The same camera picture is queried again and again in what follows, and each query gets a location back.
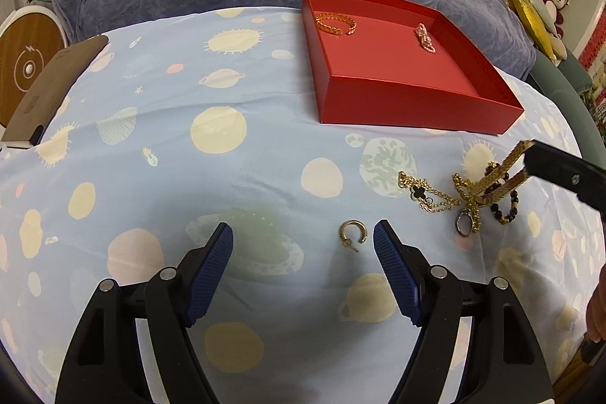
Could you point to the brown flat board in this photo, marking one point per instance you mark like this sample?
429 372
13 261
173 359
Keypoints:
47 87

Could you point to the light blue planet print sheet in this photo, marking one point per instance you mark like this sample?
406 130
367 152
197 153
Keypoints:
189 177

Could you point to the gold hoop earring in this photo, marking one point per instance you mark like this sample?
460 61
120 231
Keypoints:
354 225

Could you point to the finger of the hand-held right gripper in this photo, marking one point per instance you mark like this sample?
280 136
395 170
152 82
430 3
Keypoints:
561 169

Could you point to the yellow pillow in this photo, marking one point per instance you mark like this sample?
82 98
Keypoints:
525 13

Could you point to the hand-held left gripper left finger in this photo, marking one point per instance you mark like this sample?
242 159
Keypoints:
210 276

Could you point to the person's right hand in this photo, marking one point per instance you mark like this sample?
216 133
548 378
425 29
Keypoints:
597 304

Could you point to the green padded bed frame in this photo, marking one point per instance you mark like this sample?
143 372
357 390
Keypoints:
568 87

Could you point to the red cardboard box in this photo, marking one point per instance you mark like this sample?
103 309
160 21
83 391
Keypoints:
378 68

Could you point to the pink bead jewelry piece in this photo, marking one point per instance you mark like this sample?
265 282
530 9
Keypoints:
424 37

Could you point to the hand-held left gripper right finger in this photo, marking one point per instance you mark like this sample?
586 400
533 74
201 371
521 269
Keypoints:
396 272

